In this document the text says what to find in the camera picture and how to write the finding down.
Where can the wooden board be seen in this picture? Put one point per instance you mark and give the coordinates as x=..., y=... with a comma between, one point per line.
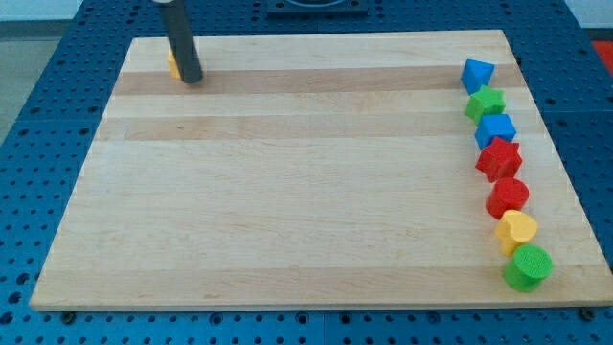
x=310, y=172

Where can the yellow block behind rod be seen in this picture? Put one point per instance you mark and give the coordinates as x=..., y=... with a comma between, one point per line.
x=174, y=71

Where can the green star block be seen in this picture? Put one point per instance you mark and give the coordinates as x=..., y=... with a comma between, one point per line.
x=485, y=101

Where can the red star block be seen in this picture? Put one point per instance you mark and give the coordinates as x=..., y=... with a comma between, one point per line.
x=500, y=159

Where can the blue triangular block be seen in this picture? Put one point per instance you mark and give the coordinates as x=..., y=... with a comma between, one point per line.
x=476, y=73

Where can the blue cube block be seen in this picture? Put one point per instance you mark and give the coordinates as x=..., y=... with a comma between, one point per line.
x=490, y=126

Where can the red cylinder block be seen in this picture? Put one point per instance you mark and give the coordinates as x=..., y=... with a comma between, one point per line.
x=508, y=193

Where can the yellow heart block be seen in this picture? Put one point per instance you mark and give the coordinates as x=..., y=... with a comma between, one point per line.
x=514, y=229

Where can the green cylinder block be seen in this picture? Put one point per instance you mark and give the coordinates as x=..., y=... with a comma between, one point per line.
x=528, y=267

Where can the red object at right edge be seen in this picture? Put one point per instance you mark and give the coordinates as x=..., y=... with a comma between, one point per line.
x=605, y=52

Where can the dark robot base mount plate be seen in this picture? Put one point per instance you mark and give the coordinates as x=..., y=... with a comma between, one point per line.
x=285, y=8

